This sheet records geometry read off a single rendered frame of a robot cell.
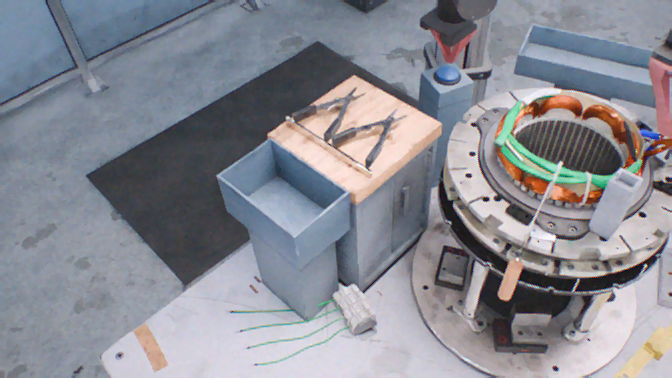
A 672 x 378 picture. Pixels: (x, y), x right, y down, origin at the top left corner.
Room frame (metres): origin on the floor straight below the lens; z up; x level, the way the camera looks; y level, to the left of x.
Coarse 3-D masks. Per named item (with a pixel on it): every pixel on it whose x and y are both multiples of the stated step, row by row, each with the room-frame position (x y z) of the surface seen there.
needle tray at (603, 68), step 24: (528, 48) 0.90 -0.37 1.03; (552, 48) 0.90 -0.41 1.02; (576, 48) 0.88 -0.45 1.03; (600, 48) 0.86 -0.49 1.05; (624, 48) 0.84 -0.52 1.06; (648, 48) 0.83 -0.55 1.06; (528, 72) 0.82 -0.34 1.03; (552, 72) 0.80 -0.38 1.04; (576, 72) 0.78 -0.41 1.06; (600, 72) 0.76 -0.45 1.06; (624, 72) 0.81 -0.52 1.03; (648, 72) 0.81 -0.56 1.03; (600, 96) 0.77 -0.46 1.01; (624, 96) 0.74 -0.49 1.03; (648, 96) 0.72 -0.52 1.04
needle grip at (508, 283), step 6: (510, 264) 0.39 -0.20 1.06; (516, 264) 0.39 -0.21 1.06; (510, 270) 0.39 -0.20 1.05; (516, 270) 0.39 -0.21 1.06; (504, 276) 0.39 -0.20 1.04; (510, 276) 0.38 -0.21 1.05; (516, 276) 0.38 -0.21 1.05; (504, 282) 0.38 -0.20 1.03; (510, 282) 0.38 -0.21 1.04; (504, 288) 0.38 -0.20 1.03; (510, 288) 0.38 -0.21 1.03; (498, 294) 0.38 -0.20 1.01; (504, 294) 0.38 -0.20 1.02; (510, 294) 0.38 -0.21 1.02
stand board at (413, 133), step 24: (336, 96) 0.74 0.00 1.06; (384, 96) 0.73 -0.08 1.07; (312, 120) 0.68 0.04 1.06; (360, 120) 0.67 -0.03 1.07; (408, 120) 0.67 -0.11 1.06; (432, 120) 0.67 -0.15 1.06; (288, 144) 0.63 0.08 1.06; (312, 144) 0.63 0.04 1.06; (360, 144) 0.62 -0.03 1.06; (384, 144) 0.62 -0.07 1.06; (408, 144) 0.61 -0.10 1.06; (336, 168) 0.57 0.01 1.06; (384, 168) 0.57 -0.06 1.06; (360, 192) 0.53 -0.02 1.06
